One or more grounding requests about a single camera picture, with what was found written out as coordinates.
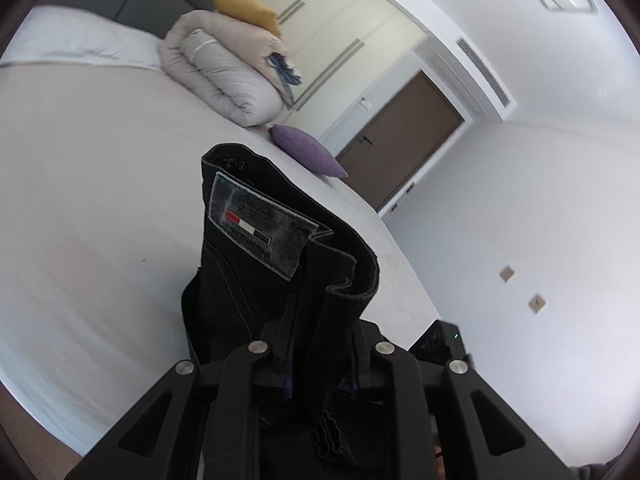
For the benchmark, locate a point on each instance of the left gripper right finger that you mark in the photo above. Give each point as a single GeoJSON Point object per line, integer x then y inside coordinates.
{"type": "Point", "coordinates": [450, 409]}

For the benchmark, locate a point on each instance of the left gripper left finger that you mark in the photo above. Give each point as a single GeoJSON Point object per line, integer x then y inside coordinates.
{"type": "Point", "coordinates": [195, 418]}

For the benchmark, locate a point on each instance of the black denim pants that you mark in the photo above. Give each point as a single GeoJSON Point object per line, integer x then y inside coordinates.
{"type": "Point", "coordinates": [306, 390]}

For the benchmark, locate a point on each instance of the brown wooden door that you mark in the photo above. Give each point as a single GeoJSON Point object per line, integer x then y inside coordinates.
{"type": "Point", "coordinates": [398, 141]}

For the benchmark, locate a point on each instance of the purple cushion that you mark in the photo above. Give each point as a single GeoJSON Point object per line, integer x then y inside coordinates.
{"type": "Point", "coordinates": [307, 150]}

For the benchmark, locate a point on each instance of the ceiling air vent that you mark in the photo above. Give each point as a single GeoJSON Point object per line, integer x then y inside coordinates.
{"type": "Point", "coordinates": [485, 71]}

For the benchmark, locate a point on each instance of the white bed mattress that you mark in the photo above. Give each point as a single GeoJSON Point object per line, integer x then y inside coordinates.
{"type": "Point", "coordinates": [101, 229]}

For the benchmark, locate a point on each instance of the folded beige duvet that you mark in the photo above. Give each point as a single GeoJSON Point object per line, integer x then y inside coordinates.
{"type": "Point", "coordinates": [240, 70]}

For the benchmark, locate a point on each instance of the cream built-in wardrobe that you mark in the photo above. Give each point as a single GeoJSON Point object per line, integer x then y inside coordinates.
{"type": "Point", "coordinates": [340, 48]}

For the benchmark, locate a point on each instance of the mustard yellow pillow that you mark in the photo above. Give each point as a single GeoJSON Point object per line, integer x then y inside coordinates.
{"type": "Point", "coordinates": [252, 12]}

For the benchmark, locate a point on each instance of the white pillow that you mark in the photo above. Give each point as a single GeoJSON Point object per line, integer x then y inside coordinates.
{"type": "Point", "coordinates": [62, 35]}

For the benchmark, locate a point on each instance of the left beige wall switch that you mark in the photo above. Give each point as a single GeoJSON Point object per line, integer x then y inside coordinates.
{"type": "Point", "coordinates": [507, 273]}

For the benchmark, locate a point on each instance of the right beige wall socket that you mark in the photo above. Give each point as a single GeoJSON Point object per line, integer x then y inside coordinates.
{"type": "Point", "coordinates": [537, 303]}

